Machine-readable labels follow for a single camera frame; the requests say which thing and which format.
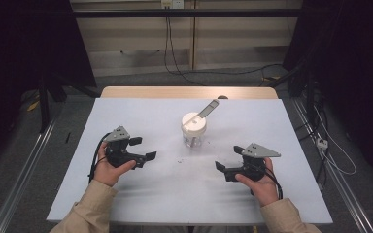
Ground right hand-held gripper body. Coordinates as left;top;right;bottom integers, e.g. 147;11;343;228
222;143;282;183

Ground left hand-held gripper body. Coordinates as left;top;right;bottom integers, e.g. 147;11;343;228
103;125;147;170

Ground white jar with flip lid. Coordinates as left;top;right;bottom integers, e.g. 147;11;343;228
180;98;220;150

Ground person's left hand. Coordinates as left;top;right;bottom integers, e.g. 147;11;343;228
92;141;137;188

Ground person's right hand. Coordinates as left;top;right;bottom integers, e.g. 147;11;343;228
234;157;280;209

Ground wooden table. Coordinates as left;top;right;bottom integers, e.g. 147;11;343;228
100;85;279;100

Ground white power strip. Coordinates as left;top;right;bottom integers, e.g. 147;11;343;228
316;137;329;151

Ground black metal stand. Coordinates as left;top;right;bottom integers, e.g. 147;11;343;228
266;61;319;130
38;75;101;134

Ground black horizontal metal bar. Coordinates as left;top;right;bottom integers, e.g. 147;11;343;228
72;8;303;19

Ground dark curtain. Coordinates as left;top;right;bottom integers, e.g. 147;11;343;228
0;0;97;163
283;0;373;187

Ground right hand-held gripper black cable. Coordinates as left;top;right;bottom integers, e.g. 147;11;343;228
254;161;284;201

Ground bundle of black cables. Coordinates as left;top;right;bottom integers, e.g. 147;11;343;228
295;95;330;187

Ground black power cable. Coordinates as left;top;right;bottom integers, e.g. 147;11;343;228
163;8;208;86
166;8;285;78

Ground aluminium floor rail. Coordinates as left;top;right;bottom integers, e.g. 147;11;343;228
0;111;66;233
290;96;373;233

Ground white cable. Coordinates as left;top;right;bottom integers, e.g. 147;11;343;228
313;105;358;177

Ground white wall power outlet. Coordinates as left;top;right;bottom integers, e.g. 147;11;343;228
160;0;185;10

